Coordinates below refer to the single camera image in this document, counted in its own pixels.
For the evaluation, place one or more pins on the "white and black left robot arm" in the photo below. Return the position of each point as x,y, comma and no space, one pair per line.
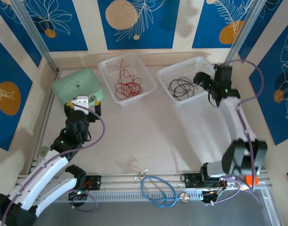
40,174

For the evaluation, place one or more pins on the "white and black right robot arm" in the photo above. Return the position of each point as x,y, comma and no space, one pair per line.
233,122

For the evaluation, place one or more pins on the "small black controller board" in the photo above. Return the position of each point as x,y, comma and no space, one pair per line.
212,194
75,194

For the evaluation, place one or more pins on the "translucent white plastic basket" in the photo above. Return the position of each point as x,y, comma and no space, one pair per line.
106,68

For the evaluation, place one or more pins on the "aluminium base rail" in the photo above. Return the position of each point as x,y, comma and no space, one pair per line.
120,181

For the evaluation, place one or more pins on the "grey metal sheet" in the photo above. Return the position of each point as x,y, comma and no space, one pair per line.
143,216

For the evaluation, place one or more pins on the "small green round object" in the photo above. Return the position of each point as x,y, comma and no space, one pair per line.
44,151

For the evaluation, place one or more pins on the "orange capped bottle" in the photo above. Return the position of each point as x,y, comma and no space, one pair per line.
248,180

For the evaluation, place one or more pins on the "mint green zip case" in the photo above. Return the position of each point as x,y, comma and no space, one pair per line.
75,82

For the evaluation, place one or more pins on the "opaque white plastic basket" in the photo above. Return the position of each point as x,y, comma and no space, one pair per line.
176,70

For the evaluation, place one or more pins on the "aluminium frame post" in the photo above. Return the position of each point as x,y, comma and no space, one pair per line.
35,35
242,35

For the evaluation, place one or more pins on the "aluminium side rail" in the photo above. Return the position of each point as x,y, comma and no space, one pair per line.
49,103
231,84

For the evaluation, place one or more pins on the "blue stethoscope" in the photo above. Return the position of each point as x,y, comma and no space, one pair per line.
185,197

